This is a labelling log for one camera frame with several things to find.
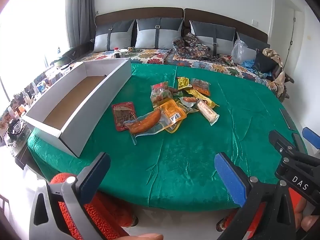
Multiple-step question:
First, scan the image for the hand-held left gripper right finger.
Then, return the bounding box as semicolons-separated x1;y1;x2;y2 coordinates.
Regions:
214;152;300;240

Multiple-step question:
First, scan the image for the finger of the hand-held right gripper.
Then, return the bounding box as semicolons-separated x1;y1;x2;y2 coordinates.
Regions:
268;129;300;160
301;127;320;153

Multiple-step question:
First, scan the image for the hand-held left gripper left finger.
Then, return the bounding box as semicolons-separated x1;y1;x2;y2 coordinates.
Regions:
29;152;111;240

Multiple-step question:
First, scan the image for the white cardboard box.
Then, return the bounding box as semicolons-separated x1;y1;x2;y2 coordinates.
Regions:
22;58;132;158

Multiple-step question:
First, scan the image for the red snack packet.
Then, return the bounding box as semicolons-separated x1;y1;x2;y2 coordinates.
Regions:
111;101;137;132

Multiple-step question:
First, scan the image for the clear sausage packet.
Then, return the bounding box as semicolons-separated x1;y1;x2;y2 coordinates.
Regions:
124;109;167;145

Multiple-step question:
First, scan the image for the white roll snack packet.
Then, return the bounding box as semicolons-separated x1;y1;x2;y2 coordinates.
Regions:
196;99;220;125

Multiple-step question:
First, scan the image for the green meat snack packet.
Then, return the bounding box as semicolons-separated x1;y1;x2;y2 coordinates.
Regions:
175;97;200;115

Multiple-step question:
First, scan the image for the orange-yellow snack packet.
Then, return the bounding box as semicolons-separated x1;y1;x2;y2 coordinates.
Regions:
156;99;188;133

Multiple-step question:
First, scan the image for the long yellow snack packet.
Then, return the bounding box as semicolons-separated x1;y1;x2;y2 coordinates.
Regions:
185;89;220;108

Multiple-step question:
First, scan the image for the clear mixed snack packet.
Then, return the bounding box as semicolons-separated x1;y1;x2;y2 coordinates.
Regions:
150;81;175;105

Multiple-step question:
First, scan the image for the orange-brown snack packet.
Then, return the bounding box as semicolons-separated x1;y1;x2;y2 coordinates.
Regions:
191;78;211;96

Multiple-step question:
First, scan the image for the small yellow snack packet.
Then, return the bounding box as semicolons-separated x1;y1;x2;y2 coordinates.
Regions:
177;76;192;90

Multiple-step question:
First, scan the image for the person's right hand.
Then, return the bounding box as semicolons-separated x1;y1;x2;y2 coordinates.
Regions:
293;197;320;232

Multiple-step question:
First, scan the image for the person's left hand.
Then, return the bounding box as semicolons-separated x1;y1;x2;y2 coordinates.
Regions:
122;233;164;240

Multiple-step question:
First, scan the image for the person's left leg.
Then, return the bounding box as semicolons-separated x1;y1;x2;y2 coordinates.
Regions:
49;172;139;240

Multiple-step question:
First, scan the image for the green velvet cloth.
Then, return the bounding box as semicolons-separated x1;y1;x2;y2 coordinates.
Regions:
27;62;309;212

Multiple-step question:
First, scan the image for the beige patterned cloth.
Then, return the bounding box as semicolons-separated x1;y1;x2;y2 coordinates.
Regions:
262;47;288;98

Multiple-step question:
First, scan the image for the dark brown side table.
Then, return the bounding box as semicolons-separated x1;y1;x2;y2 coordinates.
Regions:
10;127;38;173

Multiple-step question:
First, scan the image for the black bag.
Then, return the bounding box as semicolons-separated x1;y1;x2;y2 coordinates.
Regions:
251;52;278;75

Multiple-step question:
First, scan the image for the blue cloth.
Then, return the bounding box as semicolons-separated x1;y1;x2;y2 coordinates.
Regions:
243;59;258;71

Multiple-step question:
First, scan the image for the glass dish of dark tools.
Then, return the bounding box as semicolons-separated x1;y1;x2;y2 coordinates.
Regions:
7;119;28;141

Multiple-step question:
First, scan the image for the clear plastic bag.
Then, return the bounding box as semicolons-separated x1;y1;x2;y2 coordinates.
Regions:
231;39;258;65

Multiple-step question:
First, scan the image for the grey two-tone pillow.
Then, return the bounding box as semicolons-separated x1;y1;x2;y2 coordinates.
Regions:
189;20;237;56
135;17;184;50
236;31;271;53
93;19;137;53

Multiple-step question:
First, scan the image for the white door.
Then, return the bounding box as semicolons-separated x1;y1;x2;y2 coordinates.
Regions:
271;0;307;64

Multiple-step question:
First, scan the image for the dark patterned blanket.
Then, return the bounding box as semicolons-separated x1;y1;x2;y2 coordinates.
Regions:
172;32;211;61

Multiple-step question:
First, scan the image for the window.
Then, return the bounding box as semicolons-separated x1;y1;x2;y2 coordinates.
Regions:
0;0;73;100

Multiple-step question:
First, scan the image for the grey curtain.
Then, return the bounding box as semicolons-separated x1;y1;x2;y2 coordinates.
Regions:
65;0;97;48

